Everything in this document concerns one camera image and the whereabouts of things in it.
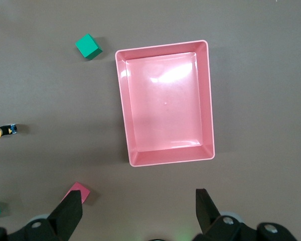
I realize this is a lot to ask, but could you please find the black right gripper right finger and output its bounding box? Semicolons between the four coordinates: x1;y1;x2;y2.
195;188;299;241

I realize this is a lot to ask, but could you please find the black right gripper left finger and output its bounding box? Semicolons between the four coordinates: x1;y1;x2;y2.
0;190;84;241

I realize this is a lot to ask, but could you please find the pink foam cube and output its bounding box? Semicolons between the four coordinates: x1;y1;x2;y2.
61;182;91;204

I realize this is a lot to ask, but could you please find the pink plastic tray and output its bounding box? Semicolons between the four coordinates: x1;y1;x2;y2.
114;39;216;168

